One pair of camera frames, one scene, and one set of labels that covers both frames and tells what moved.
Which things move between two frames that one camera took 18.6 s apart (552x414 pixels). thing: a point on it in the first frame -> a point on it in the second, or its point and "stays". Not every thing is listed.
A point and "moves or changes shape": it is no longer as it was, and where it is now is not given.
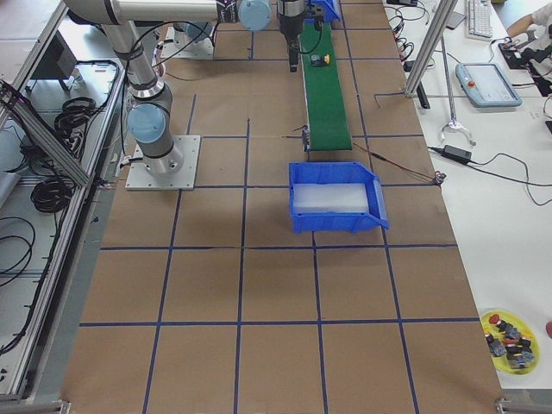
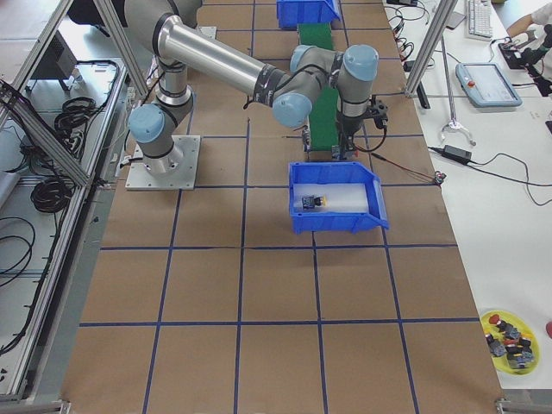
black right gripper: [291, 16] -> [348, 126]
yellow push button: [321, 60] moves or changes shape
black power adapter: [456, 153] stays
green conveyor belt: [328, 124] stays
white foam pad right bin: [325, 198] stays
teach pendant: [486, 85] stays
